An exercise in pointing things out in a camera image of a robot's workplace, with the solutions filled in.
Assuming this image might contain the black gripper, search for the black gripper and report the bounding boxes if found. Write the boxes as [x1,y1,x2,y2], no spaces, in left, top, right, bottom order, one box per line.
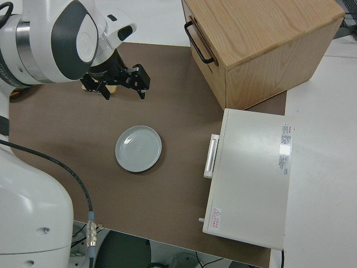
[80,51,152,102]

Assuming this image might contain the gray round plate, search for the gray round plate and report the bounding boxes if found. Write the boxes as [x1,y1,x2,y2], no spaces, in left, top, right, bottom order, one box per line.
[115,125,163,173]

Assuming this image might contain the wooden mug tree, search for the wooden mug tree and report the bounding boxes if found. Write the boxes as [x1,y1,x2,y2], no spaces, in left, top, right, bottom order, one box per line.
[80,83,118,96]

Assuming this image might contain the brown table mat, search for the brown table mat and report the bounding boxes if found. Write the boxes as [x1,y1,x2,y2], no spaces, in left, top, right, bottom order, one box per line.
[9,42,288,266]

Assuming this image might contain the light wooden cabinet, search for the light wooden cabinet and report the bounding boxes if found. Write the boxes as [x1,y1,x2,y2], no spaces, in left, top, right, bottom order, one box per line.
[181,0,345,111]

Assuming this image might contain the cream toaster oven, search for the cream toaster oven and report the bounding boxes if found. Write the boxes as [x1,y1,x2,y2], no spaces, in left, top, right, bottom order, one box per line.
[202,108,296,250]

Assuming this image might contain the red triangle warning sticker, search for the red triangle warning sticker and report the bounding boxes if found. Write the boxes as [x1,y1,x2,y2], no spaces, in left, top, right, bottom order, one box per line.
[212,207,223,229]

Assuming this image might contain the dark gray round base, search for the dark gray round base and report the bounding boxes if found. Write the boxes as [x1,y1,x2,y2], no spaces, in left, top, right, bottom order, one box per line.
[94,230,153,268]

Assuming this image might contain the white printed spec label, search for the white printed spec label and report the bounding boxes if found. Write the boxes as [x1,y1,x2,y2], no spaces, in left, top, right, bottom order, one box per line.
[277,122,295,176]

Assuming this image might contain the black cabinet handle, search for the black cabinet handle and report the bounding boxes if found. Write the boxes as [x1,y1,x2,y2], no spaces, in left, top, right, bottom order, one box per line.
[184,21,215,64]

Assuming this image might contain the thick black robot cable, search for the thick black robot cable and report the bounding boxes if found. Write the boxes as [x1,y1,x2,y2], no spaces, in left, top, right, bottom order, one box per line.
[0,139,99,268]

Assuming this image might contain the cream toaster door handle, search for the cream toaster door handle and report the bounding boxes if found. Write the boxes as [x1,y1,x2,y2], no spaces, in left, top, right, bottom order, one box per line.
[203,133,221,179]

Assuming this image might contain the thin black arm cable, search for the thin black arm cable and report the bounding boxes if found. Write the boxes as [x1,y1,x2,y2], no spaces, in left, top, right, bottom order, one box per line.
[0,1,14,22]

